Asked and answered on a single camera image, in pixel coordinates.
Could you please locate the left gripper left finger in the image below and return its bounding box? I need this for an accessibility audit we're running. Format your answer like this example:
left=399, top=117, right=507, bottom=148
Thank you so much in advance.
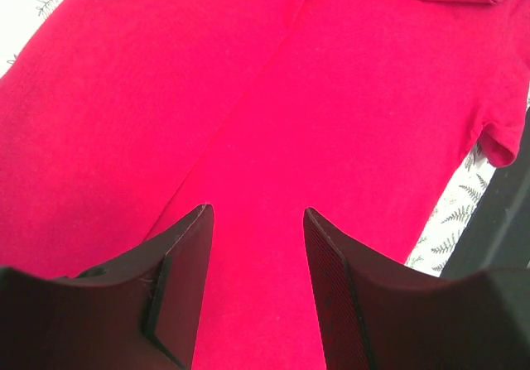
left=1, top=204, right=214, bottom=369

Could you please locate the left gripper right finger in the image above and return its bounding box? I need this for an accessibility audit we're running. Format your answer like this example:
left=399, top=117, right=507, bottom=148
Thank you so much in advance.
left=303, top=209, right=529, bottom=369

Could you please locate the bright red t-shirt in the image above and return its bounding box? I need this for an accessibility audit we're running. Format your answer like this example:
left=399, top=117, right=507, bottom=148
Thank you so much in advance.
left=1, top=0, right=529, bottom=369

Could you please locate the floral patterned table mat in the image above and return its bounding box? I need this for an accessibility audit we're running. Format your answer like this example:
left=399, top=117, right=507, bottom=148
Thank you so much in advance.
left=1, top=0, right=529, bottom=279

